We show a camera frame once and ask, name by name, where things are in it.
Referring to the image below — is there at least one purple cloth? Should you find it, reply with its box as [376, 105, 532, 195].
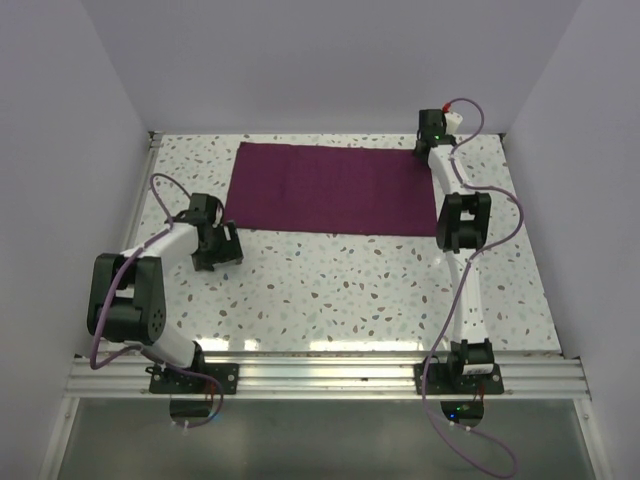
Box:
[226, 142, 437, 237]

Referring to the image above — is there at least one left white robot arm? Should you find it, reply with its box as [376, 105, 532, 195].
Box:
[87, 193, 243, 394]

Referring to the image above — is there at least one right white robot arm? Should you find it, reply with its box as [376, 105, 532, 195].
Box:
[413, 109, 495, 395]

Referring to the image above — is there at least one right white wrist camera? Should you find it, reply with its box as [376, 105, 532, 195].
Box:
[444, 111, 463, 135]

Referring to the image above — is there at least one aluminium left rail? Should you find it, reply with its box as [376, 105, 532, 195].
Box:
[118, 130, 166, 251]

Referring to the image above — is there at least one aluminium rail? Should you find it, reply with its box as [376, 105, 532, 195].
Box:
[118, 130, 166, 251]
[64, 352, 591, 400]

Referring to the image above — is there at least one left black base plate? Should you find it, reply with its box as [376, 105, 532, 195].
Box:
[145, 363, 240, 395]

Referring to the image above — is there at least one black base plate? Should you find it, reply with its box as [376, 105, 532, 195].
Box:
[145, 363, 240, 395]
[413, 357, 505, 396]

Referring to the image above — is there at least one aluminium front rail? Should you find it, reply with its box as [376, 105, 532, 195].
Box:
[64, 352, 591, 400]

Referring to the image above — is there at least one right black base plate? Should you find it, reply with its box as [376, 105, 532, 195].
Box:
[413, 357, 505, 396]

